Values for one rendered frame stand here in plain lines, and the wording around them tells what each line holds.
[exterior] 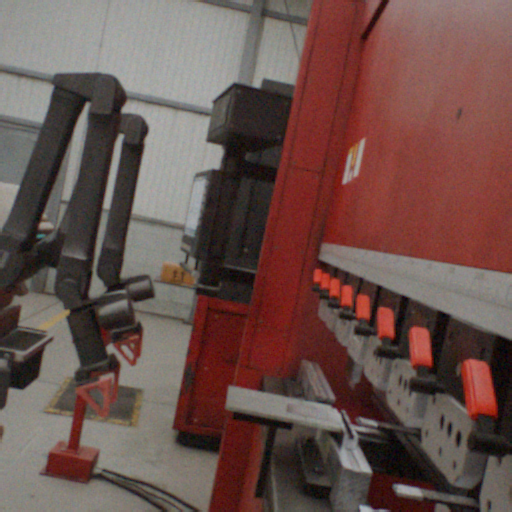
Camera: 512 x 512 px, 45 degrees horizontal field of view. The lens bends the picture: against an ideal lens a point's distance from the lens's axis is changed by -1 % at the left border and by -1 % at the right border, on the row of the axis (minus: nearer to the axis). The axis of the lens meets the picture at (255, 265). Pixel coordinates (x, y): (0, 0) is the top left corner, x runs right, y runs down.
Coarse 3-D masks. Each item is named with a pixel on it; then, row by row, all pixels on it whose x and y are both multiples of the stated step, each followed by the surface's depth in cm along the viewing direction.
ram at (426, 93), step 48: (432, 0) 124; (480, 0) 91; (384, 48) 174; (432, 48) 115; (480, 48) 86; (384, 96) 158; (432, 96) 108; (480, 96) 82; (384, 144) 145; (432, 144) 102; (480, 144) 78; (336, 192) 217; (384, 192) 133; (432, 192) 96; (480, 192) 75; (336, 240) 193; (384, 240) 124; (432, 240) 91; (480, 240) 72; (432, 288) 86
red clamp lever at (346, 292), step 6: (342, 288) 138; (348, 288) 137; (342, 294) 136; (348, 294) 136; (342, 300) 135; (348, 300) 134; (342, 306) 134; (348, 306) 134; (342, 312) 132; (348, 312) 132; (342, 318) 132; (348, 318) 131; (354, 318) 132
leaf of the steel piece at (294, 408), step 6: (288, 402) 151; (288, 408) 146; (294, 408) 147; (300, 408) 148; (306, 408) 149; (312, 408) 150; (300, 414) 143; (306, 414) 144; (312, 414) 145; (318, 414) 146; (324, 414) 147
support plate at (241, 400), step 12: (228, 396) 147; (240, 396) 149; (252, 396) 151; (264, 396) 153; (276, 396) 156; (228, 408) 139; (240, 408) 139; (252, 408) 141; (264, 408) 143; (276, 408) 145; (324, 408) 154; (288, 420) 139; (300, 420) 139; (312, 420) 141; (324, 420) 143
